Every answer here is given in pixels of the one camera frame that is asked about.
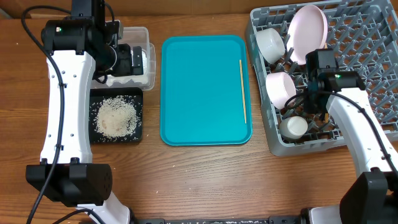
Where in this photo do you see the white napkin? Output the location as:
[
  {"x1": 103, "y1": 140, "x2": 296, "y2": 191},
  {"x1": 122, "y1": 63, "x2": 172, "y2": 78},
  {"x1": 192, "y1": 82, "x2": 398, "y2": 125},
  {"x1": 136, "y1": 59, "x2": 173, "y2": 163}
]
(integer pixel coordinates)
[{"x1": 106, "y1": 50, "x2": 150, "y2": 86}]

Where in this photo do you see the white cup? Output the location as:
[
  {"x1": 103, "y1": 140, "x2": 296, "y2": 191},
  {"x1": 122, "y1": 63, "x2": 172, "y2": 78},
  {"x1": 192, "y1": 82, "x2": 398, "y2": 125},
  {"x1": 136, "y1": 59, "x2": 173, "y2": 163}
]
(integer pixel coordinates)
[{"x1": 279, "y1": 116, "x2": 308, "y2": 140}]

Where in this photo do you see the pink bowl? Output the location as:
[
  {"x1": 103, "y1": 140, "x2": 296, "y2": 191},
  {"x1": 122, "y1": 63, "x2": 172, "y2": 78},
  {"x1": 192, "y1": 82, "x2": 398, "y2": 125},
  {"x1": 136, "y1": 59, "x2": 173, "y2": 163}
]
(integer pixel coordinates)
[{"x1": 266, "y1": 72, "x2": 296, "y2": 110}]

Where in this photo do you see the pile of rice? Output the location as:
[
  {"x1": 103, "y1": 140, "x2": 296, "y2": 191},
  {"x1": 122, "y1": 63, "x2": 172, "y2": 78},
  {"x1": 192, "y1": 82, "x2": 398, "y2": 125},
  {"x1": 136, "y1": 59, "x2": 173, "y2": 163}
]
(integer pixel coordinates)
[{"x1": 90, "y1": 95, "x2": 143, "y2": 141}]

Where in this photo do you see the large pink plate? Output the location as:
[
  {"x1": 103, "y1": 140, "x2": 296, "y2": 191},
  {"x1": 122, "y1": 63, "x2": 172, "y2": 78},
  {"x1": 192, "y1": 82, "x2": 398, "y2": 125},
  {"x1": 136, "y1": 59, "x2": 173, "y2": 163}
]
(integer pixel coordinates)
[{"x1": 286, "y1": 4, "x2": 328, "y2": 65}]

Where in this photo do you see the grey bowl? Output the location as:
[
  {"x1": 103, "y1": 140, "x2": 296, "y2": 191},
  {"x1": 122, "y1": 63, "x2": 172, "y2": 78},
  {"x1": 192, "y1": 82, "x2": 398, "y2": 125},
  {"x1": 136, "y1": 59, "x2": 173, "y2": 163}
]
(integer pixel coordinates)
[{"x1": 256, "y1": 28, "x2": 285, "y2": 64}]

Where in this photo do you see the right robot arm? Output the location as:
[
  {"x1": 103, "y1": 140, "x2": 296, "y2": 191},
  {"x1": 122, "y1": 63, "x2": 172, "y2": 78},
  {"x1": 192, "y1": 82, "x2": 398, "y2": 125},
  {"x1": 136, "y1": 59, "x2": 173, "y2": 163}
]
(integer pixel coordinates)
[{"x1": 306, "y1": 67, "x2": 397, "y2": 223}]

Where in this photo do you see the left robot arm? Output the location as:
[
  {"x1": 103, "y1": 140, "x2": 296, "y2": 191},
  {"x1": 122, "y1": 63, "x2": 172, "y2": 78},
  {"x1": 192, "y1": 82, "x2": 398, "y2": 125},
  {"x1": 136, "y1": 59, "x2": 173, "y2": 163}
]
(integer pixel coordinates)
[{"x1": 25, "y1": 1, "x2": 144, "y2": 223}]

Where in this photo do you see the grey dishwasher rack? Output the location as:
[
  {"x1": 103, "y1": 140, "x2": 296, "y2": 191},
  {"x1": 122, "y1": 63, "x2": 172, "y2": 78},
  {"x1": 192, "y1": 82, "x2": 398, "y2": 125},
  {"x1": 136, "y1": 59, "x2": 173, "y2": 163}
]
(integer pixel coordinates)
[{"x1": 245, "y1": 1, "x2": 397, "y2": 156}]

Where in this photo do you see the clear plastic bin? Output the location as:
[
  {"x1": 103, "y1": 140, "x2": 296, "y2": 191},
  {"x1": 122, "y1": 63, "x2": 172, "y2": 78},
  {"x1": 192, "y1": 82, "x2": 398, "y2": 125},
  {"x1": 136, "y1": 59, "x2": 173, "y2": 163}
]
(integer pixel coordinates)
[{"x1": 91, "y1": 27, "x2": 156, "y2": 91}]

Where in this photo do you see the black tray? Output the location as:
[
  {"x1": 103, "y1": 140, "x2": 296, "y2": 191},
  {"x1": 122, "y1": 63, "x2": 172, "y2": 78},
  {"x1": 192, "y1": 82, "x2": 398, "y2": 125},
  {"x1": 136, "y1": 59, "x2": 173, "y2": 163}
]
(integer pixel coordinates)
[{"x1": 88, "y1": 87, "x2": 144, "y2": 144}]

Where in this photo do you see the teal plastic tray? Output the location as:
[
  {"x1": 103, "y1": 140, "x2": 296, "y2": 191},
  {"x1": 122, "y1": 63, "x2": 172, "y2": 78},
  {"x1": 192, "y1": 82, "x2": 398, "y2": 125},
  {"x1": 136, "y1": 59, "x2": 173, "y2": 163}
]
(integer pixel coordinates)
[{"x1": 160, "y1": 35, "x2": 253, "y2": 146}]

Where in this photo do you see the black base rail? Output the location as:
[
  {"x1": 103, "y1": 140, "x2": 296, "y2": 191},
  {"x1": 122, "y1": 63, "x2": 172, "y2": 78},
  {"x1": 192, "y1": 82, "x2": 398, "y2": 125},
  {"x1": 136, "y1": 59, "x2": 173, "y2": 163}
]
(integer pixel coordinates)
[{"x1": 132, "y1": 215, "x2": 310, "y2": 224}]

